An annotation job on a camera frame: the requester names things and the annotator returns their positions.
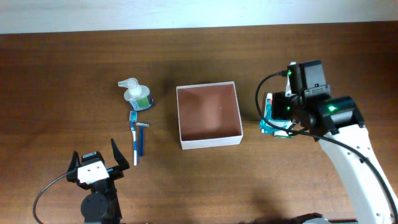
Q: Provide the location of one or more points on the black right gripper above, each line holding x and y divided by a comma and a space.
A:
277, 110

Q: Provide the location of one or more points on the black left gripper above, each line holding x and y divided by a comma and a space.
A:
117, 172

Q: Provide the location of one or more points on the teal Colgate toothpaste tube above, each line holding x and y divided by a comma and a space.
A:
268, 107

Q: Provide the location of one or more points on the blue Listerine mouthwash bottle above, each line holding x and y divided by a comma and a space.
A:
267, 129

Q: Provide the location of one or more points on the white green soap packet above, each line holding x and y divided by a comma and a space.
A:
284, 134

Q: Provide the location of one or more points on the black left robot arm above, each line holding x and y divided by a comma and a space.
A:
102, 205

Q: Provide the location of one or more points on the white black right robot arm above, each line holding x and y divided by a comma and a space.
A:
338, 126

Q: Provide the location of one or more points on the blue disposable razor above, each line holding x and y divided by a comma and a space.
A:
141, 126

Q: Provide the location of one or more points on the blue white toothbrush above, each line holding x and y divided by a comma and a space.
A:
132, 120

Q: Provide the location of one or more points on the clear pump soap bottle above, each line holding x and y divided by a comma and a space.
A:
138, 96

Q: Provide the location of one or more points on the pink open box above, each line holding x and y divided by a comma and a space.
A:
208, 115

